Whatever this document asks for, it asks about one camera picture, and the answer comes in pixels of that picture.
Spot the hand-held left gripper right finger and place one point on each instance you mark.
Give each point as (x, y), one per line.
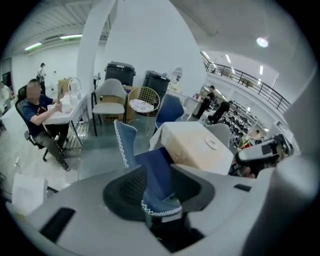
(230, 212)

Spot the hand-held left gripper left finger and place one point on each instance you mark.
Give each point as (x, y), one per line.
(87, 225)

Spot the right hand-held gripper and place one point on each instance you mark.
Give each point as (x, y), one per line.
(265, 152)

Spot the table with checked tablecloth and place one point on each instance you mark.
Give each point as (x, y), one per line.
(192, 145)

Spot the black office chair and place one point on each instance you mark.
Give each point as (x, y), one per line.
(22, 120)

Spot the person's torso in white shirt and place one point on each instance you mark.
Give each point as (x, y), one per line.
(287, 200)

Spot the white round plate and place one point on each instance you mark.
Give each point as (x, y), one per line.
(211, 143)

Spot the white sink cabinet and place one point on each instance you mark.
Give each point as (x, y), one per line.
(27, 192)

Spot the white power strip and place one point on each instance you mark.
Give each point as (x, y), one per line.
(17, 161)

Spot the round ceiling lamp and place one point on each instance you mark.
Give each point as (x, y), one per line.
(262, 42)

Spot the white desk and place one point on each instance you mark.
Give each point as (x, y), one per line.
(67, 110)

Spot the cardboard box with blue print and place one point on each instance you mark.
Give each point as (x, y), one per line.
(130, 105)

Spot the floral round cushion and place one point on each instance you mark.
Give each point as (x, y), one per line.
(141, 105)

